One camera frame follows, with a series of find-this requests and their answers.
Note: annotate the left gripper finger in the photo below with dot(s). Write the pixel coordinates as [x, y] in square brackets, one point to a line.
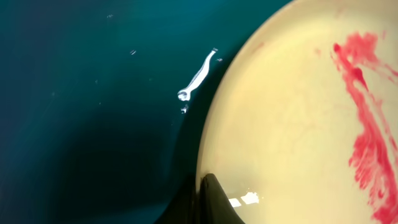
[209, 205]

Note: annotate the green plate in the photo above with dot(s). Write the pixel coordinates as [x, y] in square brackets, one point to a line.
[303, 126]

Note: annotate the teal plastic serving tray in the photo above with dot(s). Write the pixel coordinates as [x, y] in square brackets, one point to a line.
[103, 102]

